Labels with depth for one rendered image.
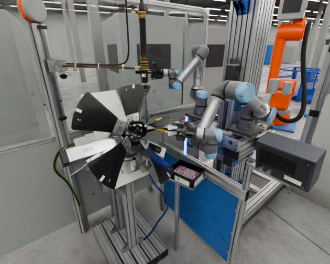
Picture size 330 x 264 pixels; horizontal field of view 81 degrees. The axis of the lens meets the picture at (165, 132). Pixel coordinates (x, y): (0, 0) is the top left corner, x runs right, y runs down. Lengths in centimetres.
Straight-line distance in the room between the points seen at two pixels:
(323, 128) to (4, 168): 288
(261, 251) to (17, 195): 212
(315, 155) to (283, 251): 137
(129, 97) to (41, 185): 112
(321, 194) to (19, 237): 303
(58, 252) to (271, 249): 190
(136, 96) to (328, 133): 198
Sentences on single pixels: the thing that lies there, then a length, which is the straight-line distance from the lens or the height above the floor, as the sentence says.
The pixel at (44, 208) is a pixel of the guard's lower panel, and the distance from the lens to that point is 214.
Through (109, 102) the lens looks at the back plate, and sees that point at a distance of 151.
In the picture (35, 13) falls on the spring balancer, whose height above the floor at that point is 185.
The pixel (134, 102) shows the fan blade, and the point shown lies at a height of 133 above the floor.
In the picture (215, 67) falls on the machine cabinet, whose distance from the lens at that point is 562.
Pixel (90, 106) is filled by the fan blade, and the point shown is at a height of 136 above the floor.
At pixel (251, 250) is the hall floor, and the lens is 217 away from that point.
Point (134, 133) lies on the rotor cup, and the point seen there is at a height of 120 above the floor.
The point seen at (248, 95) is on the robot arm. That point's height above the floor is 140.
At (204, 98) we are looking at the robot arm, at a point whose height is 121.
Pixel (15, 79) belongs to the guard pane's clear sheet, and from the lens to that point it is 172.
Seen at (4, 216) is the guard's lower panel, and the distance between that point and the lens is 212.
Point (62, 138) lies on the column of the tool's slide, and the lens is 167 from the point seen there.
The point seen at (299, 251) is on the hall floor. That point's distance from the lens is 234.
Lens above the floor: 166
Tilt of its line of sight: 24 degrees down
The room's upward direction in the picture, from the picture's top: straight up
